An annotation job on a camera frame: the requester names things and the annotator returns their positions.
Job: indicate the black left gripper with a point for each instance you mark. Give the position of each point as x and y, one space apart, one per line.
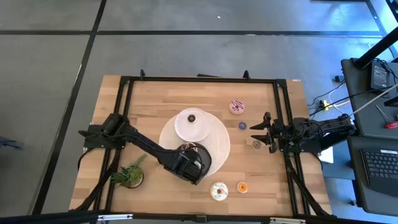
186 165

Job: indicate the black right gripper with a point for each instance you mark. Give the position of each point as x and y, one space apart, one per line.
280 133

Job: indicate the large chocolate iced donut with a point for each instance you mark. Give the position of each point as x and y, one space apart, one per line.
188 145

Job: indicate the large pink iced donut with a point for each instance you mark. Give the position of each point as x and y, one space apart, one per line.
237 107

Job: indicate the large white iced donut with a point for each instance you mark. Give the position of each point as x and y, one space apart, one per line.
214 192

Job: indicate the small chocolate iced donut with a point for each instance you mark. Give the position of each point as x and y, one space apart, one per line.
191 118

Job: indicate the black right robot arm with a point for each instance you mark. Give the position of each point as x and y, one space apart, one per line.
326 127

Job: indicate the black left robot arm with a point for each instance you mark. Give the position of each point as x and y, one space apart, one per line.
146 144

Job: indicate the small purple iced donut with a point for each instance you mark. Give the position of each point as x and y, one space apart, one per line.
242 126

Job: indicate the dark grey round plate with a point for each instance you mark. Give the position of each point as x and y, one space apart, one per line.
209 161

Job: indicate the white round plate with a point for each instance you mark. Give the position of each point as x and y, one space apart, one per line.
199 130

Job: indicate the round white woven placemat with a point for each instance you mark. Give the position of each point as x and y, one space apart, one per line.
220 143

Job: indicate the green potted plant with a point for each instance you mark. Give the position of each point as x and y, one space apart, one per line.
130 175

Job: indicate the small orange iced donut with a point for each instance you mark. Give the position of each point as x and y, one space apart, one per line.
240 187

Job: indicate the yellow power plug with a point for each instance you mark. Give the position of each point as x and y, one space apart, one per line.
325 105

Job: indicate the white paper sheet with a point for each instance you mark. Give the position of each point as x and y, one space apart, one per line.
327 155

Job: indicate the black side desk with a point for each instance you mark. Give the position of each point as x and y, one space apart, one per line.
360 105

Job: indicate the black laptop keyboard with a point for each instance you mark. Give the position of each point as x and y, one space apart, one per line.
381 168

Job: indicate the black power adapter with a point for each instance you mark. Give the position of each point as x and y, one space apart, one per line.
380 76

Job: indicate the black slanted pole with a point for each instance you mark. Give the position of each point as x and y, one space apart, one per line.
377 48

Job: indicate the black aluminium table frame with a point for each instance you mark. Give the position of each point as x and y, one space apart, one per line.
202 79

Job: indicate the silver metal bracket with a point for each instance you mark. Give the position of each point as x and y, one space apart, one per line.
287 221
115 217

